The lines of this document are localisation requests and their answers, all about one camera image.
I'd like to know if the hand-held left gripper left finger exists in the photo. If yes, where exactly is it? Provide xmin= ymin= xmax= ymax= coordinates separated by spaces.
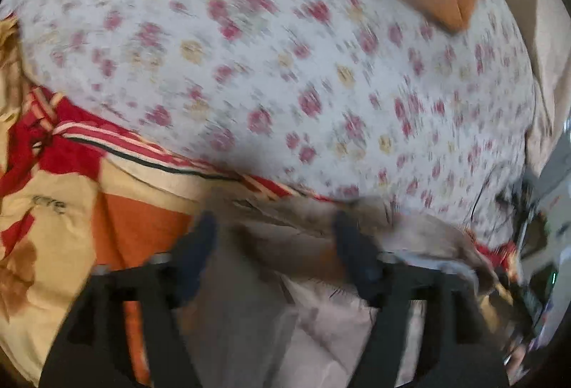
xmin=39 ymin=211 xmax=219 ymax=388

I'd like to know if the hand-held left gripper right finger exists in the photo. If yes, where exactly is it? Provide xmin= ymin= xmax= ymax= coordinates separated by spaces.
xmin=332 ymin=210 xmax=510 ymax=388

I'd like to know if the beige jacket with striped cuffs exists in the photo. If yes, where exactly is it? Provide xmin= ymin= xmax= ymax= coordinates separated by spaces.
xmin=174 ymin=187 xmax=502 ymax=388

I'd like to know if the orange yellow printed blanket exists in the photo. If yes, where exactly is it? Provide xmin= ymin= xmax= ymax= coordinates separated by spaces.
xmin=0 ymin=0 xmax=522 ymax=388

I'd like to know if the black desk device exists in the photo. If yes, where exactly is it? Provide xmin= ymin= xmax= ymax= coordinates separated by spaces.
xmin=504 ymin=183 xmax=571 ymax=355

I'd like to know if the floral bed sheet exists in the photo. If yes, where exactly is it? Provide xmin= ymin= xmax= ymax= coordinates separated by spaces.
xmin=0 ymin=0 xmax=538 ymax=243

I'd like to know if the beige cloth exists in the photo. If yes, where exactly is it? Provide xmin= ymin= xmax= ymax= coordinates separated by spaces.
xmin=488 ymin=0 xmax=571 ymax=177

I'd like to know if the black cable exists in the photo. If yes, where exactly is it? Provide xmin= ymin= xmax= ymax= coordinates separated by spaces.
xmin=470 ymin=169 xmax=525 ymax=239

